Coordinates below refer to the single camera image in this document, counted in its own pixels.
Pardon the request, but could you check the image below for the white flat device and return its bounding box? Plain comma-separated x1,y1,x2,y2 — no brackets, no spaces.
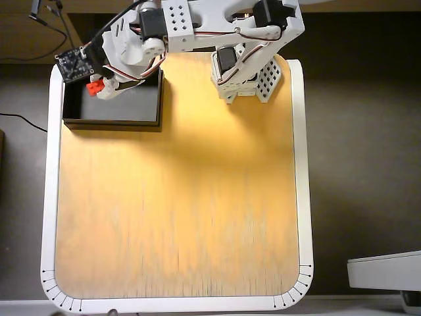
347,250,421,292

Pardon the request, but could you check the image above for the black wrist camera board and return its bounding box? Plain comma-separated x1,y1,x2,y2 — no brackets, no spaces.
55,47,101,84

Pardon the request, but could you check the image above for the black camera cable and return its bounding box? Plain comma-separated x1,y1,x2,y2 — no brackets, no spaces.
78,0,149,57

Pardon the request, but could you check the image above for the white table rim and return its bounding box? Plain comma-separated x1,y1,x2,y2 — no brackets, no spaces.
39,52,315,313

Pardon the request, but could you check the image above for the grey curved stand base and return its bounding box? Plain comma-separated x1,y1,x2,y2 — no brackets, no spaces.
399,291,421,315

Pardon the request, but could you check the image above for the thin black floor cable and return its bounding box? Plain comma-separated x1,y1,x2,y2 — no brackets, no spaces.
0,113,49,134

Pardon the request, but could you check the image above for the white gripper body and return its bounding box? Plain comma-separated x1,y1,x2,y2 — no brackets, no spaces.
100,8,169,82

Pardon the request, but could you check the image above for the wooden desk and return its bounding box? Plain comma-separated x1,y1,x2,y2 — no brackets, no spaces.
0,0,139,65

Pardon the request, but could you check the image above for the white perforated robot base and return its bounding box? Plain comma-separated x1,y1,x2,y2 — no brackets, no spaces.
255,55,284,104

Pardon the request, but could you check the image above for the red white servo wire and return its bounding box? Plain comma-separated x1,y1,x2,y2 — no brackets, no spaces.
101,52,167,82

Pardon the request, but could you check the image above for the red lego block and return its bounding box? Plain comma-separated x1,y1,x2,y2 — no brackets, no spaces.
86,80,105,97

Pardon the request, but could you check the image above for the black rectangular bin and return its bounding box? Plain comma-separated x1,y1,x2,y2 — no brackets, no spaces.
62,67,164,133

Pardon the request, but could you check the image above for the black cable with plug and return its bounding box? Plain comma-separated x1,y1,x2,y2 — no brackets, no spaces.
0,12,70,63

